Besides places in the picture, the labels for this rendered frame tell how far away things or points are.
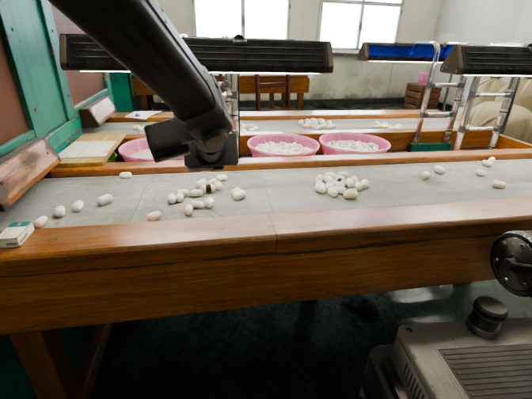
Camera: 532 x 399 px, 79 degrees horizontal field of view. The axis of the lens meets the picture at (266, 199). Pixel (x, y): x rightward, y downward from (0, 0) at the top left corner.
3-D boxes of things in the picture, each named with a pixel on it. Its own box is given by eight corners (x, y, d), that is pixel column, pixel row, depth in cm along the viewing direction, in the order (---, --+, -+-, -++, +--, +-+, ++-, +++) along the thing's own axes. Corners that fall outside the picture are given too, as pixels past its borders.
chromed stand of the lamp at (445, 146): (450, 151, 147) (481, 42, 127) (409, 153, 144) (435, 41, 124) (424, 139, 164) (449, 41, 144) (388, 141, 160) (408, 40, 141)
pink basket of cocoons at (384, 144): (399, 175, 120) (404, 150, 115) (330, 178, 115) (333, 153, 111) (366, 152, 143) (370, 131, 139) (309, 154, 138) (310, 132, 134)
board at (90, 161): (103, 165, 96) (102, 161, 95) (47, 167, 93) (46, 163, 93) (126, 135, 125) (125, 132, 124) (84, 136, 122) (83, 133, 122)
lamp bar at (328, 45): (333, 74, 81) (337, 41, 77) (60, 70, 70) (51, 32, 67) (323, 70, 88) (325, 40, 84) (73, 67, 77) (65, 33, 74)
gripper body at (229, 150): (184, 138, 64) (179, 121, 57) (235, 136, 65) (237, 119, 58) (185, 169, 63) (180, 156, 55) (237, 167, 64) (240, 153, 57)
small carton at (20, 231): (20, 247, 59) (17, 237, 58) (-2, 248, 58) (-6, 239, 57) (35, 229, 64) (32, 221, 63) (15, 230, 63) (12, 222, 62)
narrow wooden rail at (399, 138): (493, 152, 155) (501, 129, 150) (85, 166, 124) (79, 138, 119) (484, 148, 160) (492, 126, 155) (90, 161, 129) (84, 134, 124)
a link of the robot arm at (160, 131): (229, 132, 45) (210, 77, 46) (146, 153, 43) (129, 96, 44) (226, 159, 57) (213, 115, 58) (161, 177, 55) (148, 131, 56)
